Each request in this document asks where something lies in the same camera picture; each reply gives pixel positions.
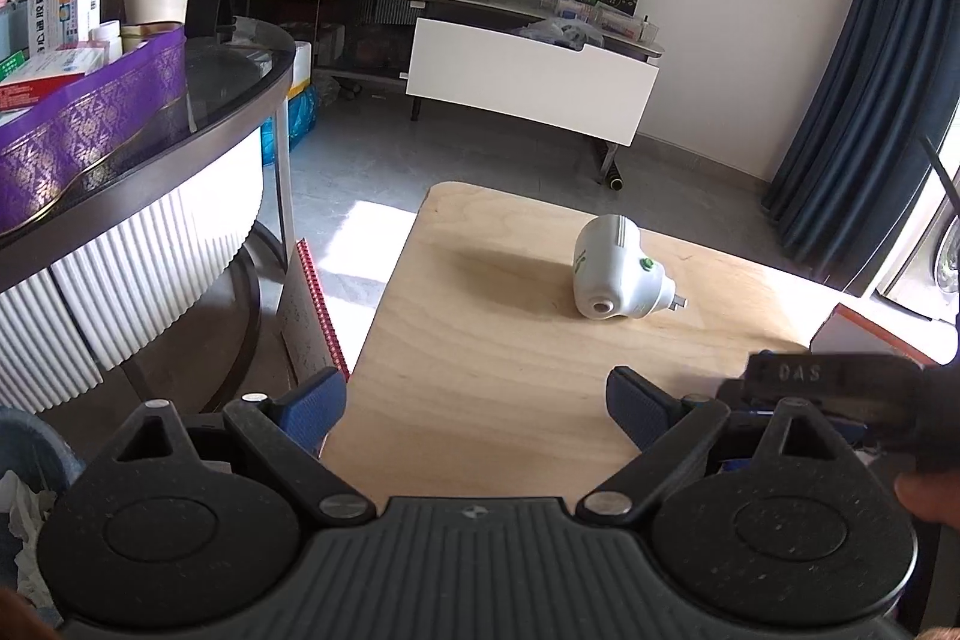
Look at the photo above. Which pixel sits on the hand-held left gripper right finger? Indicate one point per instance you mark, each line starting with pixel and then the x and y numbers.
pixel 637 407

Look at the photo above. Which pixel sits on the red white medicine box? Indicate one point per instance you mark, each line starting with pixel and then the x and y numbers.
pixel 45 81

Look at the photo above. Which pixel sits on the person's right hand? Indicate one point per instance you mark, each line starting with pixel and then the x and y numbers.
pixel 930 497

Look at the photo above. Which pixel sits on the dark blue curtain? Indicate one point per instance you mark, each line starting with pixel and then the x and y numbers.
pixel 862 85

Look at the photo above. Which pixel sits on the white washing machine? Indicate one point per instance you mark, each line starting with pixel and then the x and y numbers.
pixel 930 265

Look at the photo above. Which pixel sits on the white blue medicine box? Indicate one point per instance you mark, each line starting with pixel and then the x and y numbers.
pixel 64 10

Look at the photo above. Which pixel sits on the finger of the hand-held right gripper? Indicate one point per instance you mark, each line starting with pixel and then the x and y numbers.
pixel 742 397

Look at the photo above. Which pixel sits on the white mosquito repellent heater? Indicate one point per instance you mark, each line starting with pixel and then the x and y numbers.
pixel 615 272

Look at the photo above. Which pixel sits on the purple patterned gift box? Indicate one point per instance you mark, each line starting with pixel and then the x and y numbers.
pixel 90 123

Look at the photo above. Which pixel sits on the row of small packets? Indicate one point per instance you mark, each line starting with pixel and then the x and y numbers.
pixel 615 18

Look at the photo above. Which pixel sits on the white board on legs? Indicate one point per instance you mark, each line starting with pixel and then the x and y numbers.
pixel 525 78

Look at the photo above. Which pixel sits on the thin black rod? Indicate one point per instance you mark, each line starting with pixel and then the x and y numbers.
pixel 941 179

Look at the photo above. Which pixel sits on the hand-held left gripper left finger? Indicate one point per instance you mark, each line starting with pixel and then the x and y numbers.
pixel 311 407

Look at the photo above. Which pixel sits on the grey plastic bag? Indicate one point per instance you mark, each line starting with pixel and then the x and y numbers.
pixel 562 34

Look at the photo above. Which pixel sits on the orange white cardboard box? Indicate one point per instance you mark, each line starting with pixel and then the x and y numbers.
pixel 847 332

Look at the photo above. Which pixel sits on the round dark white-ribbed table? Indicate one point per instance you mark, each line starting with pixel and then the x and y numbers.
pixel 150 250

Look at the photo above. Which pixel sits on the blue trash bin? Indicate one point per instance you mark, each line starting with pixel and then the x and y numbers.
pixel 37 452

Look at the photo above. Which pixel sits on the black phone stand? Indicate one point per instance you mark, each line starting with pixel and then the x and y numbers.
pixel 206 3

